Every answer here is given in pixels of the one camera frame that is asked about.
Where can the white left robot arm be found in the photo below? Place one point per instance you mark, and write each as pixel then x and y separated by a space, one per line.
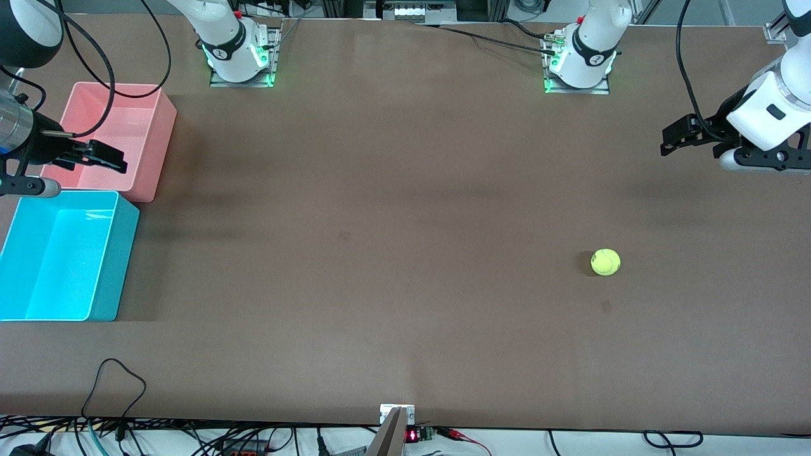
pixel 595 31

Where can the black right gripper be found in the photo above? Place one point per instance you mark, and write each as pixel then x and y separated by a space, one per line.
pixel 43 147

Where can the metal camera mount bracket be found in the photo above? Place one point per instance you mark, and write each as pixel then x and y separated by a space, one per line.
pixel 394 430

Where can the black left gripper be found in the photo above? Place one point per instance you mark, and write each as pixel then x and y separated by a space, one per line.
pixel 721 121

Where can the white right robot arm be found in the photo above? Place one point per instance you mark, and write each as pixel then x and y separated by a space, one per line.
pixel 222 31

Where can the lit control box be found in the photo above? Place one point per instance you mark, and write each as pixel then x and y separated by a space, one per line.
pixel 412 11

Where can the pink plastic bin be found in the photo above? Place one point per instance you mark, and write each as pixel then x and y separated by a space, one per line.
pixel 130 126

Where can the yellow-green tennis ball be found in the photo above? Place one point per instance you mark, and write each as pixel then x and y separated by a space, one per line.
pixel 606 262

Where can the blue plastic bin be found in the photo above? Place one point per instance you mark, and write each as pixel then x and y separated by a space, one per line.
pixel 63 266

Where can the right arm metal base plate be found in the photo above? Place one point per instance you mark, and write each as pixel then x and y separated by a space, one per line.
pixel 241 83

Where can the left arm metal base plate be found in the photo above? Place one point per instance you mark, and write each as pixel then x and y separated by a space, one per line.
pixel 576 90

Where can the aluminium frame corner bracket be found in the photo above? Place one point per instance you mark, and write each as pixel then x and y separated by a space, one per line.
pixel 776 30

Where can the red digit display module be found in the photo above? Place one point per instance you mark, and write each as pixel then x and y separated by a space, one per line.
pixel 415 435

